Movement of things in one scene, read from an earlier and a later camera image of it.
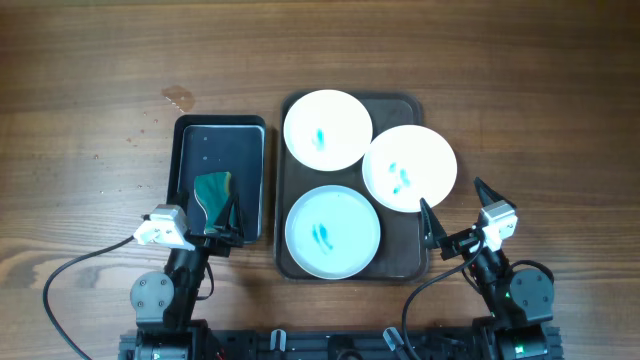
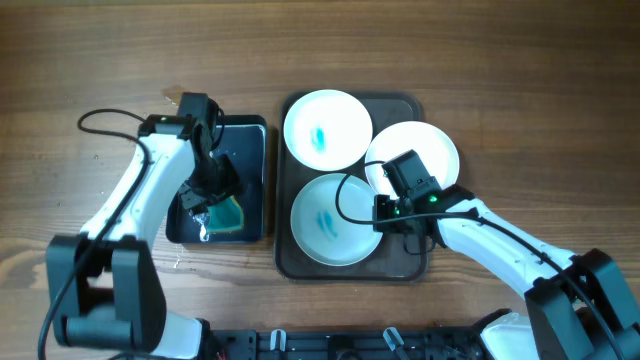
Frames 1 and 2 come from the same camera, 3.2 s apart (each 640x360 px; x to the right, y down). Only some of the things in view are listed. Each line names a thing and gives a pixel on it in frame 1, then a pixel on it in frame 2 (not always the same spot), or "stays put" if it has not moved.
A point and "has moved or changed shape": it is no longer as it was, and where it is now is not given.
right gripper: [435, 234] → [383, 203]
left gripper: [221, 246] → [232, 186]
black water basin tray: [211, 144] stays put
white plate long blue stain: [328, 130] stays put
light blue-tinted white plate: [332, 232] has moved or changed shape
